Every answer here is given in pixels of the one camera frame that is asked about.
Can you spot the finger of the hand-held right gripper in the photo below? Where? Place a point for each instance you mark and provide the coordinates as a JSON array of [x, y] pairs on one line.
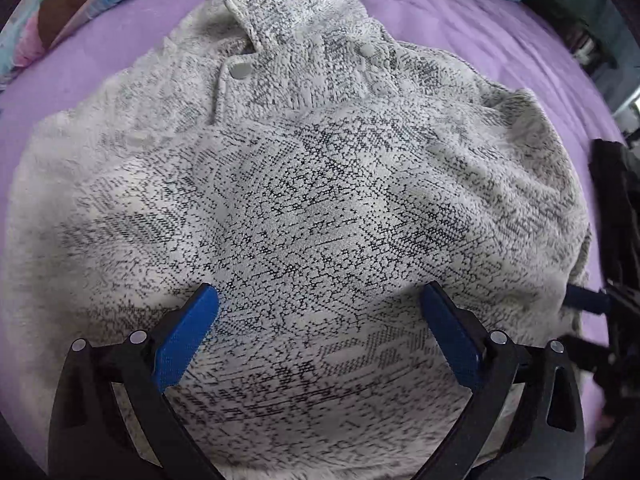
[[587, 300], [590, 355]]

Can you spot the grey knit jacket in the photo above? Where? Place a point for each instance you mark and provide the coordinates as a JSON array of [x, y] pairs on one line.
[[310, 210]]

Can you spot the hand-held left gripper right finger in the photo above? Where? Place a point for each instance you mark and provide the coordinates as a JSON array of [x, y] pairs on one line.
[[450, 340]]

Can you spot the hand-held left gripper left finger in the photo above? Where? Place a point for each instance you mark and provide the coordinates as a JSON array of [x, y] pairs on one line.
[[185, 337]]

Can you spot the brown duck print pillow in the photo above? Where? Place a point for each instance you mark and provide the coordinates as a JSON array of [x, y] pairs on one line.
[[65, 5]]

